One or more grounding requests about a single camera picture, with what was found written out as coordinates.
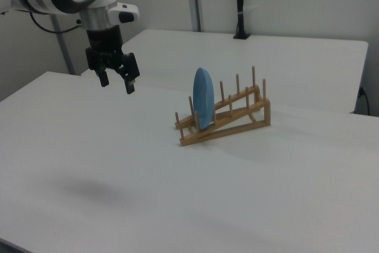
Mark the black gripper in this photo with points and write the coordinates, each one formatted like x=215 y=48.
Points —
x=103 y=42

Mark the wooden plate rack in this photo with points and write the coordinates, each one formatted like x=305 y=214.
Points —
x=231 y=130

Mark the blue plate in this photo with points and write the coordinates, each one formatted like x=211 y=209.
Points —
x=203 y=99

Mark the grey partition post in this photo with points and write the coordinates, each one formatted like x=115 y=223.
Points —
x=196 y=4

